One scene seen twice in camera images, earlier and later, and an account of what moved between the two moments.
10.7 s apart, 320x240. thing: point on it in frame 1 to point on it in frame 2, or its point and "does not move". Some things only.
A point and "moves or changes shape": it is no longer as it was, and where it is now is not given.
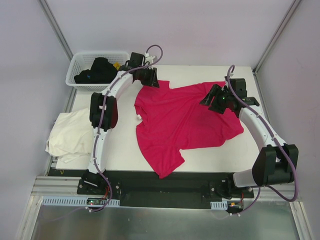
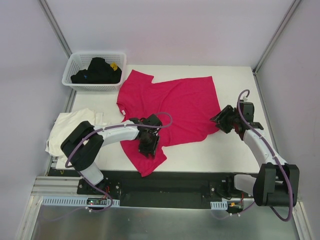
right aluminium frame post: x=274 y=38 does not move
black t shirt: x=101 y=71 does not move
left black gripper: x=149 y=77 to x=147 y=150
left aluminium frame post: x=46 y=11 does not move
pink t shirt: x=170 y=119 moves or changes shape
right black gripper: x=217 y=100 to x=222 y=119
